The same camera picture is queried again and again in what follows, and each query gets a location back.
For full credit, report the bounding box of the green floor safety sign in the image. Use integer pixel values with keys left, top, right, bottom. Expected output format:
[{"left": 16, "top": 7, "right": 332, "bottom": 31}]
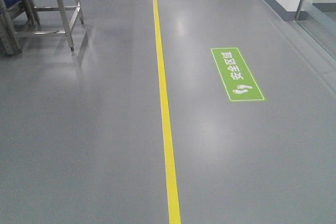
[{"left": 211, "top": 47, "right": 266, "bottom": 102}]

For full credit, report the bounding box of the steel table leg frame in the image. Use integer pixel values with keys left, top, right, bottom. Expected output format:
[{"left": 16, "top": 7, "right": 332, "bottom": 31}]
[{"left": 1, "top": 0, "right": 84, "bottom": 55}]

